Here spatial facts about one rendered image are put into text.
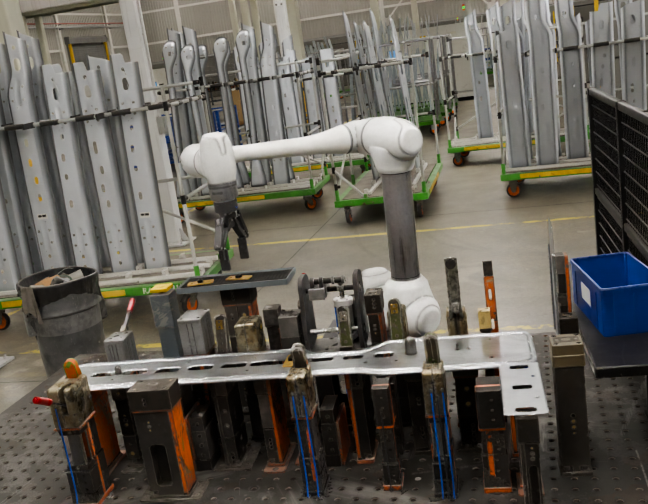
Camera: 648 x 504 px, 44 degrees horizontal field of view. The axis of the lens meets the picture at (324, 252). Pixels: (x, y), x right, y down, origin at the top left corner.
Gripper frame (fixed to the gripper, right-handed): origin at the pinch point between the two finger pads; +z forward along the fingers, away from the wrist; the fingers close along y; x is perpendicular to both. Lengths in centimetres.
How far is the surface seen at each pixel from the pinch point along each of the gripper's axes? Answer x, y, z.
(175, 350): -23.2, 8.7, 27.6
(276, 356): 22.7, 26.7, 21.9
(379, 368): 56, 34, 22
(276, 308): 17.9, 12.2, 12.2
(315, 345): 27.9, 9.8, 25.3
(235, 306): -0.1, 4.9, 13.8
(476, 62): -85, -936, -15
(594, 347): 111, 27, 19
